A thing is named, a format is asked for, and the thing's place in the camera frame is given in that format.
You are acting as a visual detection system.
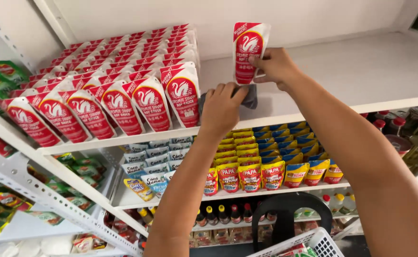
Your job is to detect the person's left hand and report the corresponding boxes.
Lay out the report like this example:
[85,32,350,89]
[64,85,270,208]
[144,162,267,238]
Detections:
[200,82,250,138]

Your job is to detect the person's right hand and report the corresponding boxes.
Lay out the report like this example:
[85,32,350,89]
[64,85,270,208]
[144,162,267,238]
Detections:
[248,47,302,90]

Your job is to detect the grey cleaning cloth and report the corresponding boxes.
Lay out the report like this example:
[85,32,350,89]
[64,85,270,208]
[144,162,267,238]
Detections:
[198,84,258,115]

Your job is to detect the red white sauce pouch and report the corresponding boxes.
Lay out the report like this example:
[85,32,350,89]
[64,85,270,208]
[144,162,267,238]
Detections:
[232,22,271,85]

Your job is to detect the rows of yellow ketchup packs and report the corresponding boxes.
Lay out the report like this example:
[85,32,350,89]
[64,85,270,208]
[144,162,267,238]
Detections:
[204,128,286,197]

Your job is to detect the white shelf unit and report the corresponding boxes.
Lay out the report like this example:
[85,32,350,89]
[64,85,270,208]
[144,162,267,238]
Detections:
[0,0,418,257]

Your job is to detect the rows of white blue packs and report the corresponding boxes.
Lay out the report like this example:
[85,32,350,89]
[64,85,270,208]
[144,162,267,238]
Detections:
[120,136,194,202]

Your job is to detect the rows of blue yellow packs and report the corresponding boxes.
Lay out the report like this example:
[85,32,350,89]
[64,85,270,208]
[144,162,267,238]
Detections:
[252,121,344,188]

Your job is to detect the row of dark sauce bottles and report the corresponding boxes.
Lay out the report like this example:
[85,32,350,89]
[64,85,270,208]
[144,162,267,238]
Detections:
[137,202,278,227]

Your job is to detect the rows of red sauce packs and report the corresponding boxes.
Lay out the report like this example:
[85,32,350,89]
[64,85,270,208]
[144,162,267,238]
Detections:
[0,24,201,148]

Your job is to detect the row of beige packets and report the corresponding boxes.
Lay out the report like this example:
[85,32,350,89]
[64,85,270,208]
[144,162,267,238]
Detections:
[189,220,320,248]

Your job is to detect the side shelf with red-capped bottles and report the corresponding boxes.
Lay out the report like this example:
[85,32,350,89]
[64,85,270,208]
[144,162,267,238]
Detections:
[359,104,418,208]

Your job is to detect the row of clear plastic bottles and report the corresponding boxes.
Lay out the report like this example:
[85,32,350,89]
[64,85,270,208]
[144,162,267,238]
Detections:
[294,192,359,219]

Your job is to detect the packets in basket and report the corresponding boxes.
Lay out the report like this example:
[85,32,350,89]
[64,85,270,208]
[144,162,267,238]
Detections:
[274,244,318,257]

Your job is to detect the white plastic basket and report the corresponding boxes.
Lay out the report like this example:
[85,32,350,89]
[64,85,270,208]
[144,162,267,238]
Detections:
[246,227,344,257]

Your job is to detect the white perforated rack with packets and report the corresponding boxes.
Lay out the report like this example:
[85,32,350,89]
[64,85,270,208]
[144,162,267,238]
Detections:
[0,60,149,257]

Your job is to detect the black basket handle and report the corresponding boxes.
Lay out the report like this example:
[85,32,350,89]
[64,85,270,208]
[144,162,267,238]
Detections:
[251,192,333,252]

